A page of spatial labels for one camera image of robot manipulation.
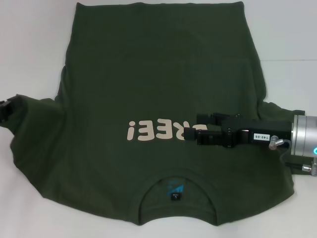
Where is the dark green t-shirt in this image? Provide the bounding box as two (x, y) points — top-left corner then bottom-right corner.
(8, 1), (307, 221)

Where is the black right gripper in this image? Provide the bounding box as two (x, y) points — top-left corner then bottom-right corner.
(183, 112), (293, 150)

